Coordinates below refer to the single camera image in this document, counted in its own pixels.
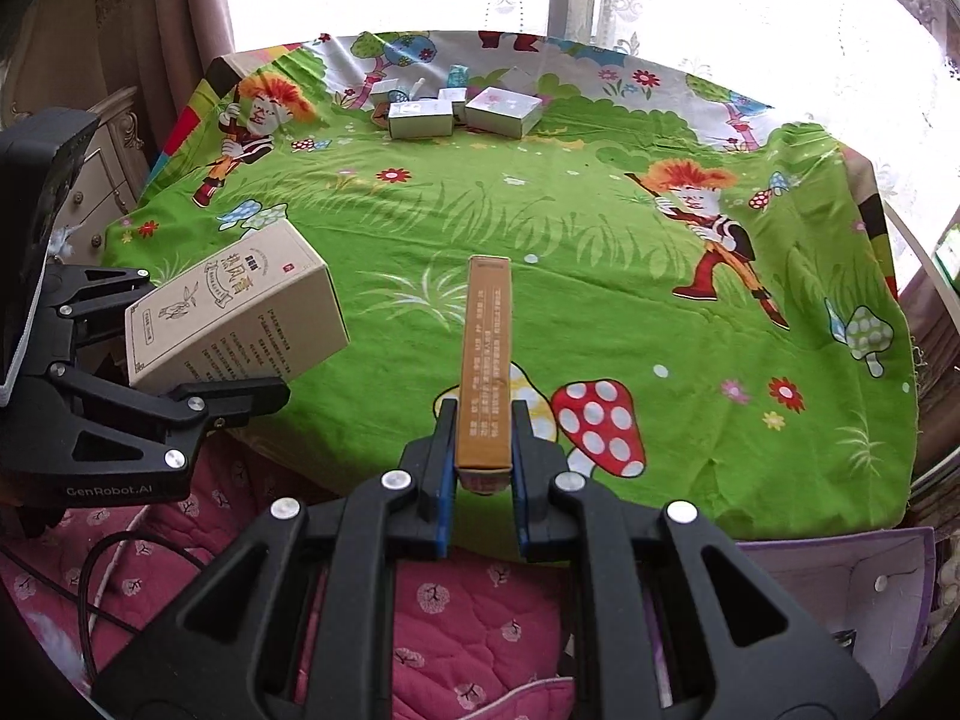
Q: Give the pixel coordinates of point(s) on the white tube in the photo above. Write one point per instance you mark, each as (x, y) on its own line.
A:
(418, 88)

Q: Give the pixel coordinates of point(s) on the narrow tan box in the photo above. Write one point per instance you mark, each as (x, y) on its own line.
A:
(484, 360)

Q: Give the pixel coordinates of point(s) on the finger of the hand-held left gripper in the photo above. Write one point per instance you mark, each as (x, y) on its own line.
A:
(150, 409)
(105, 298)

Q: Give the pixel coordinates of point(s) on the white fluff tuft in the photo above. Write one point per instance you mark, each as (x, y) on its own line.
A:
(60, 240)

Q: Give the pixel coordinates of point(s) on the white curved rail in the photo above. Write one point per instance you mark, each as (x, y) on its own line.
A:
(919, 247)

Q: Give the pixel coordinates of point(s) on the cream dresser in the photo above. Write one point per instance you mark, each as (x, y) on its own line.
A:
(105, 172)

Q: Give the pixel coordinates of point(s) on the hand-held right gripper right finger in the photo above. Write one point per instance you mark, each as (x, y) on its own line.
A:
(521, 525)

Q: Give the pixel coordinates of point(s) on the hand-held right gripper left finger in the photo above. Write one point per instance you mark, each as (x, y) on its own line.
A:
(448, 480)

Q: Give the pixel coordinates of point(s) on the small white box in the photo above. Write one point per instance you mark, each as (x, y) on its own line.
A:
(454, 101)

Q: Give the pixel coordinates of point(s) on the large beige cardboard box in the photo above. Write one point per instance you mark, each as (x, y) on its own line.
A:
(240, 315)

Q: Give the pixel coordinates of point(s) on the brown curtain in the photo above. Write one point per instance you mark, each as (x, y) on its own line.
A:
(135, 15)

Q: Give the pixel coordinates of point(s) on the teal box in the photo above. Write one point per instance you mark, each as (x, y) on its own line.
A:
(458, 76)

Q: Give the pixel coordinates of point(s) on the white box pink floral print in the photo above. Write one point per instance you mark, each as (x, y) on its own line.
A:
(504, 111)

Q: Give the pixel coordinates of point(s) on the cartoon printed green cloth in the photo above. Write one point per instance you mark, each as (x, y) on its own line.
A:
(562, 255)

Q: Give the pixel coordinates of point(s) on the purple fabric storage box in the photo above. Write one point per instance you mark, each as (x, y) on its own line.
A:
(825, 585)

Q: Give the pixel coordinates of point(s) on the white box grey line drawing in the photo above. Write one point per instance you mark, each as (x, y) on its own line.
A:
(420, 120)

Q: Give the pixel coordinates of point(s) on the green packet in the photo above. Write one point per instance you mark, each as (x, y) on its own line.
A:
(949, 251)

